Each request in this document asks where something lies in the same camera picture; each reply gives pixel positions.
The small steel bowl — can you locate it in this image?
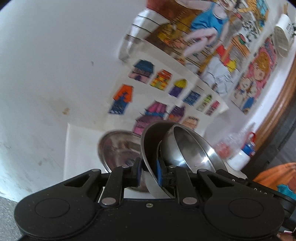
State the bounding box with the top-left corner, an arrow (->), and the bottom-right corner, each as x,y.
160,124 -> 227,173

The large steel bowl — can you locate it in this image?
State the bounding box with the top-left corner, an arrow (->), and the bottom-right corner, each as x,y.
140,120 -> 181,198

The person's hand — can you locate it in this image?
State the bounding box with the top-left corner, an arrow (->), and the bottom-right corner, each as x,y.
276,232 -> 296,241

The orange dress painting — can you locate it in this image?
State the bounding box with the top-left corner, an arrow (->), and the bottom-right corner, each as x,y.
254,162 -> 296,200

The shiny steel bowl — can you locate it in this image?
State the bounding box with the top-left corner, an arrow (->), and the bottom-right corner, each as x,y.
97,130 -> 141,173

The white printed tablecloth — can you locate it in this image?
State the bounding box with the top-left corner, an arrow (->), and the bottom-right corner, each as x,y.
63,124 -> 169,199

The white blue water bottle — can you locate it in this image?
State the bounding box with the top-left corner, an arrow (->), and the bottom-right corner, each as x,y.
227,132 -> 256,171

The clear plastic bag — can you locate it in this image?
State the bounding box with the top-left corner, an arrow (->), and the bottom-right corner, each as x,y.
214,129 -> 249,161

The houses drawing sheet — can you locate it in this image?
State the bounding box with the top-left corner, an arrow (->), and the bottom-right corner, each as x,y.
105,52 -> 229,135

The cartoon characters drawing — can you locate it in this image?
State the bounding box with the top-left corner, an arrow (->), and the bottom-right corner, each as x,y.
230,35 -> 277,114

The colourful girl drawing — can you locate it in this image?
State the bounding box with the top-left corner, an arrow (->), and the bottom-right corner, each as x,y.
118,0 -> 269,97

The wooden door frame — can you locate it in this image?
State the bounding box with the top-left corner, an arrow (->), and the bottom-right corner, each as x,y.
255,59 -> 295,150

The white wall device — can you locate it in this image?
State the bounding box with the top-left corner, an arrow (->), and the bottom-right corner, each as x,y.
274,14 -> 295,57

